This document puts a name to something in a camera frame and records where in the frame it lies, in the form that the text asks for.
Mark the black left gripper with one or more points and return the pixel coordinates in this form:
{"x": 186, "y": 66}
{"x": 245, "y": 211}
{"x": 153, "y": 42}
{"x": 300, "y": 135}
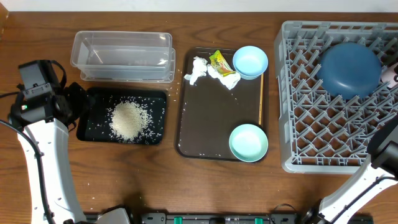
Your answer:
{"x": 80, "y": 103}

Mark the pile of rice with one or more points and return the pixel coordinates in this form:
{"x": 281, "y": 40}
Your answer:
{"x": 137, "y": 120}

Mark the dark blue plate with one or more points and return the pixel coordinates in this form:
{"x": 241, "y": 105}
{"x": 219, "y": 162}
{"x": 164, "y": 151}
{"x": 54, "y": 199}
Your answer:
{"x": 349, "y": 70}

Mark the pink cup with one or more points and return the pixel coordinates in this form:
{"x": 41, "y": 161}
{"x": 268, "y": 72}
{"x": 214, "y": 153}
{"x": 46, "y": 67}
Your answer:
{"x": 389, "y": 76}

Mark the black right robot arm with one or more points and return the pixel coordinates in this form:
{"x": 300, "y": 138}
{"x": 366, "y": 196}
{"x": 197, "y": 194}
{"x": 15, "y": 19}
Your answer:
{"x": 377, "y": 173}

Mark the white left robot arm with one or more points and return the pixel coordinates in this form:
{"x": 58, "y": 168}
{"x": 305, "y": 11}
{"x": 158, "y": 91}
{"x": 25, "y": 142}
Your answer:
{"x": 41, "y": 116}

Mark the grey dishwasher rack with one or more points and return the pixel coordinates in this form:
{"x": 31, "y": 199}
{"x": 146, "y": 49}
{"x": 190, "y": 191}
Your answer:
{"x": 320, "y": 133}

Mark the black rectangular tray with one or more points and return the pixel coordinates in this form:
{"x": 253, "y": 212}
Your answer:
{"x": 94, "y": 126}

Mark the clear plastic bin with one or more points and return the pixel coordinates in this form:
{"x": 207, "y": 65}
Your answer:
{"x": 121, "y": 56}

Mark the crumpled white tissue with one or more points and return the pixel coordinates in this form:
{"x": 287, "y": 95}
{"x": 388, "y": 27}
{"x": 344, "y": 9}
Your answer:
{"x": 199, "y": 70}

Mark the brown serving tray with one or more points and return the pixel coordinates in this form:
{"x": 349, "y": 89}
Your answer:
{"x": 209, "y": 112}

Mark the yellow green snack wrapper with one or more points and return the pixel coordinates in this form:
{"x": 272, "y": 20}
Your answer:
{"x": 219, "y": 63}

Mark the crumpled white napkin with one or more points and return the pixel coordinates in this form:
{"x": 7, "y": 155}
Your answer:
{"x": 229, "y": 81}

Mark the mint green bowl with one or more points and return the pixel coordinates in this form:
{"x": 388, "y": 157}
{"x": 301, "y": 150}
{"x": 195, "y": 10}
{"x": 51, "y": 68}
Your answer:
{"x": 248, "y": 143}

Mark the light blue bowl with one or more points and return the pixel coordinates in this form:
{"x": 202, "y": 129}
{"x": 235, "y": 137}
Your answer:
{"x": 250, "y": 62}

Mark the wooden chopstick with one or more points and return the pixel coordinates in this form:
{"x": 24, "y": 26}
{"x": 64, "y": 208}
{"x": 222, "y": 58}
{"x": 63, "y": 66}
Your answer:
{"x": 261, "y": 99}

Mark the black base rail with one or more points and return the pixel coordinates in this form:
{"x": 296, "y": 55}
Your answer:
{"x": 161, "y": 218}

